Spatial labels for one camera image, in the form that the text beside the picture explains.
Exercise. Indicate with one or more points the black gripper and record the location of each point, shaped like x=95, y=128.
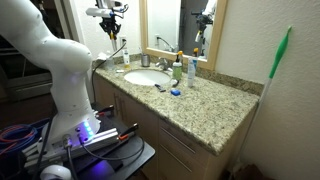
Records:
x=110, y=25

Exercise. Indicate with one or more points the aluminium rail robot base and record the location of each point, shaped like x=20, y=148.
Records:
x=100, y=140

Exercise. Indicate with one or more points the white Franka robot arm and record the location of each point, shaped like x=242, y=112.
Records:
x=60, y=66

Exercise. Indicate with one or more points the clear plastic bottle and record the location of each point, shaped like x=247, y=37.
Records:
x=109, y=61

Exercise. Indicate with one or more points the slim bottle with yellow cap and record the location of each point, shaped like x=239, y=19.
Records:
x=180, y=53

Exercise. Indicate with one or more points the green soap pump bottle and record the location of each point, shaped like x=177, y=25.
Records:
x=177, y=70

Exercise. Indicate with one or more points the clear spray bottle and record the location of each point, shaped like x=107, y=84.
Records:
x=191, y=71

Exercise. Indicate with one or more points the white stick with yellow base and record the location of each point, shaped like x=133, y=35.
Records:
x=126, y=58

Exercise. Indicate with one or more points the white contact lens case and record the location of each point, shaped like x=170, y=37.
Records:
x=119, y=71

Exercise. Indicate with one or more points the metal cup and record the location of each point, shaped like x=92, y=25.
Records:
x=145, y=61

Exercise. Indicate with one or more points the white oval sink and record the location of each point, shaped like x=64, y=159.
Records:
x=146, y=77

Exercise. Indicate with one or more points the chrome faucet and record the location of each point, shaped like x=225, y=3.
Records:
x=162, y=64

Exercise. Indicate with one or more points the blue razor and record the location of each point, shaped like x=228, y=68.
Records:
x=159, y=87

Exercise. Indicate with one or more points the black clamp with orange tips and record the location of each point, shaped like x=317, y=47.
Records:
x=128, y=131
x=106, y=110

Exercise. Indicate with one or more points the wooden vanity cabinet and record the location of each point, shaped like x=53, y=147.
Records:
x=143, y=120

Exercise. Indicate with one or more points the wood framed mirror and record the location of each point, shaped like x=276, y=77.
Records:
x=213, y=50

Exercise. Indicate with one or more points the black cart top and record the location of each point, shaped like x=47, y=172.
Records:
x=133, y=153

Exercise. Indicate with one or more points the white round device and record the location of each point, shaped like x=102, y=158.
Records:
x=55, y=172

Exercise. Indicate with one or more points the white wall outlet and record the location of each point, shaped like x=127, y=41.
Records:
x=122, y=39

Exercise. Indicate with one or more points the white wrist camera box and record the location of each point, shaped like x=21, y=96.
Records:
x=100, y=12

